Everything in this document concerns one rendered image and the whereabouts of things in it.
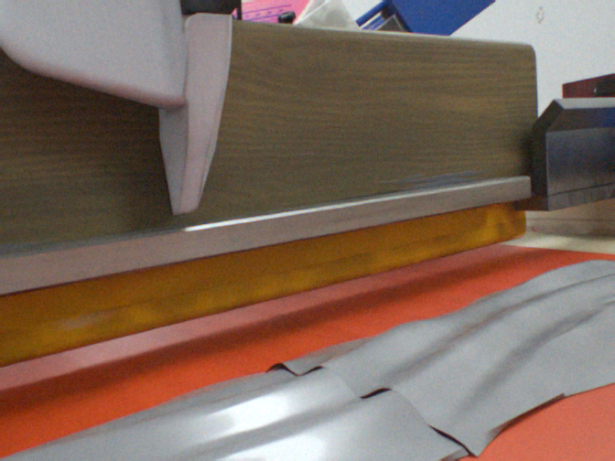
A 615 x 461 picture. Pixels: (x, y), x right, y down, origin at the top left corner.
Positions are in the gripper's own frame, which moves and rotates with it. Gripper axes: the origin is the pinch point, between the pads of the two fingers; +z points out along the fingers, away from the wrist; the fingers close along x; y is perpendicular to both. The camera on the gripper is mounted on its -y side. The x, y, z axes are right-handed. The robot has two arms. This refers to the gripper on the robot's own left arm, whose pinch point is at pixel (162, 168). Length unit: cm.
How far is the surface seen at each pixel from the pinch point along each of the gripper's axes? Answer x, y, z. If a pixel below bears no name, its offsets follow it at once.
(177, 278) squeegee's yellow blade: 0.2, 0.0, 3.6
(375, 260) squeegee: 0.2, -9.1, 4.5
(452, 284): 2.5, -11.2, 5.7
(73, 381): 1.3, 4.1, 5.7
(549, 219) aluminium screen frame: -1.4, -25.3, 5.0
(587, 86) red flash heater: -40, -104, -7
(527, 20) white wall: -112, -200, -39
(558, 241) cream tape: 0.6, -22.7, 5.8
